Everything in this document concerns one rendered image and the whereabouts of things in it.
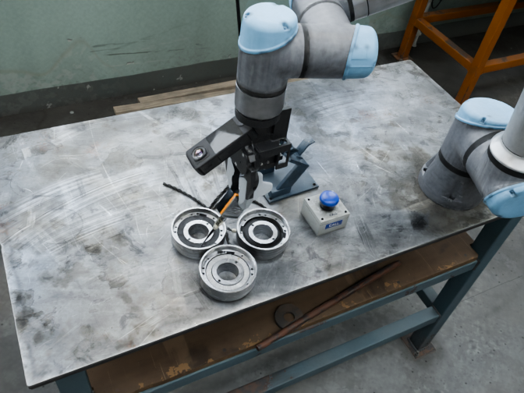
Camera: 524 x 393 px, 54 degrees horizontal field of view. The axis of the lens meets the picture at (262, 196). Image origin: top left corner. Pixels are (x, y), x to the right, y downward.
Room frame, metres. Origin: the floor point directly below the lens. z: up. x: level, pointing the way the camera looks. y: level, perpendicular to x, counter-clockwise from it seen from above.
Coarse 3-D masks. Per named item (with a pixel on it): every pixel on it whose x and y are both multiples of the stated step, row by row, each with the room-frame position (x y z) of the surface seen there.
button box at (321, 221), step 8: (304, 200) 0.74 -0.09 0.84; (312, 200) 0.74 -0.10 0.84; (304, 208) 0.74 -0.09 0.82; (312, 208) 0.72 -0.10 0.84; (320, 208) 0.72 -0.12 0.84; (328, 208) 0.72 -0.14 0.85; (336, 208) 0.73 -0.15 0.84; (344, 208) 0.73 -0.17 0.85; (304, 216) 0.73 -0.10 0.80; (312, 216) 0.71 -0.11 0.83; (320, 216) 0.70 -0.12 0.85; (328, 216) 0.70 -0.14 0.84; (336, 216) 0.71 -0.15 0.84; (344, 216) 0.71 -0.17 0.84; (312, 224) 0.70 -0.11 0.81; (320, 224) 0.68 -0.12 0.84; (328, 224) 0.70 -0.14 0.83; (336, 224) 0.71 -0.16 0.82; (344, 224) 0.72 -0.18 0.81; (320, 232) 0.69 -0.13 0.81
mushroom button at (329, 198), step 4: (324, 192) 0.74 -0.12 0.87; (328, 192) 0.74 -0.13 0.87; (332, 192) 0.74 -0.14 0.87; (320, 196) 0.73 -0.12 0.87; (324, 196) 0.73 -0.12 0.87; (328, 196) 0.73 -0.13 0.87; (332, 196) 0.73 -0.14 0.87; (336, 196) 0.73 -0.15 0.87; (320, 200) 0.72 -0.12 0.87; (324, 200) 0.72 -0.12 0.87; (328, 200) 0.72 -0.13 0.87; (332, 200) 0.72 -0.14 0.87; (336, 200) 0.72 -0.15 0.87; (324, 204) 0.71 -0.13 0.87; (328, 204) 0.71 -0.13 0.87; (332, 204) 0.71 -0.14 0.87; (336, 204) 0.72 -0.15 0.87
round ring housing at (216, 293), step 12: (216, 252) 0.58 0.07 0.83; (228, 252) 0.59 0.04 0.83; (240, 252) 0.59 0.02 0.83; (204, 264) 0.55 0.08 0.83; (216, 264) 0.55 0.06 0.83; (228, 264) 0.56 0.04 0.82; (240, 264) 0.56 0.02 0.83; (252, 264) 0.57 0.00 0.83; (204, 276) 0.52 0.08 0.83; (216, 276) 0.53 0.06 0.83; (240, 276) 0.54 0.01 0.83; (252, 276) 0.54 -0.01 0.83; (204, 288) 0.50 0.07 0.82; (216, 288) 0.50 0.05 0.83; (240, 288) 0.51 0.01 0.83; (252, 288) 0.52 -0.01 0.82; (228, 300) 0.50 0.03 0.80
